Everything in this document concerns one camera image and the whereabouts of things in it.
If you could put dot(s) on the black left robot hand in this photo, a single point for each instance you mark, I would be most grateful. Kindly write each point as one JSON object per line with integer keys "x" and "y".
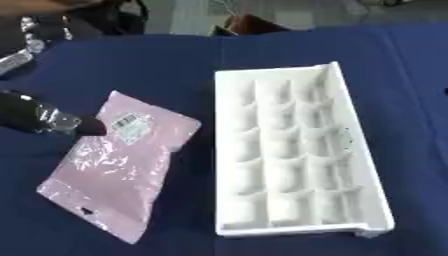
{"x": 23, "y": 113}

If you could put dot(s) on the pink plastic packet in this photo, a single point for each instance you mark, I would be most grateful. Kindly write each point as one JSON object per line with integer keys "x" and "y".
{"x": 119, "y": 160}

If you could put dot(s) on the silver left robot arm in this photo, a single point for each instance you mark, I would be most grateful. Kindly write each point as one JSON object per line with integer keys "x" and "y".
{"x": 14, "y": 60}

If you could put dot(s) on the brown chair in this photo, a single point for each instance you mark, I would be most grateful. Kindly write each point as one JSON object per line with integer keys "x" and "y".
{"x": 248, "y": 25}

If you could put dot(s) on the white compartment tray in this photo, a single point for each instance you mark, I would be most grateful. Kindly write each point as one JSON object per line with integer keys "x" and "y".
{"x": 291, "y": 150}

